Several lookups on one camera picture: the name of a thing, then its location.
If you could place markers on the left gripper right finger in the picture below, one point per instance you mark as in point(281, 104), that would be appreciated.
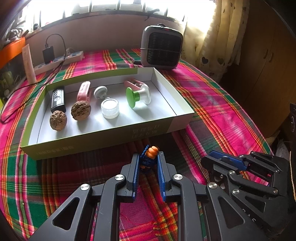
point(166, 171)

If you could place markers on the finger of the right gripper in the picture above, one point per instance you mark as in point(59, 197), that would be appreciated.
point(231, 160)
point(215, 166)

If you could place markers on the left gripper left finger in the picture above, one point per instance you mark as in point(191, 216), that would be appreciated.
point(128, 193)

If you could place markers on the blue orange toy figure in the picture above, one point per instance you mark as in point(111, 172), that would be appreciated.
point(148, 158)

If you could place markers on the white small jar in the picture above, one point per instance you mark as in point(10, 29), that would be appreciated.
point(110, 108)

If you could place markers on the brown walnut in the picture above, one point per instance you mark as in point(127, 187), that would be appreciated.
point(58, 120)
point(80, 110)

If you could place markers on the green white suction knob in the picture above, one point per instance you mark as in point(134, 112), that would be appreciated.
point(133, 96)

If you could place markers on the white round hook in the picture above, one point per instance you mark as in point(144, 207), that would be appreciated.
point(100, 92)

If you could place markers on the pink eraser block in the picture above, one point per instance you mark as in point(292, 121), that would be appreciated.
point(84, 92)

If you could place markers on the black grey remote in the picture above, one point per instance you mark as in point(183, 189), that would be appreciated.
point(58, 100)

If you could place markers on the wooden cabinet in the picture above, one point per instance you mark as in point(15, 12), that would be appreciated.
point(263, 82)

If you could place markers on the plaid pink green blanket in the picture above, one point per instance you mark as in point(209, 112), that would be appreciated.
point(32, 190)

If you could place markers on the green white cardboard tray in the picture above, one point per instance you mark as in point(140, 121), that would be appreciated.
point(167, 112)

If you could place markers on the cream patterned curtain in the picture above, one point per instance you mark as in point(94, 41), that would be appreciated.
point(214, 34)

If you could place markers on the grey black space heater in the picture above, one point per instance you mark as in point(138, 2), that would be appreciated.
point(161, 47)

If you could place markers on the white power strip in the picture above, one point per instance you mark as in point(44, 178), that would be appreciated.
point(74, 57)

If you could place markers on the white cosmetic tube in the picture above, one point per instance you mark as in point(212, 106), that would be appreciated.
point(28, 65)

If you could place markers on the orange container lid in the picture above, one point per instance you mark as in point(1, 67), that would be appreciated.
point(11, 51)

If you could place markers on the black charger with cable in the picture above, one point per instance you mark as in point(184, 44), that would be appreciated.
point(49, 56)

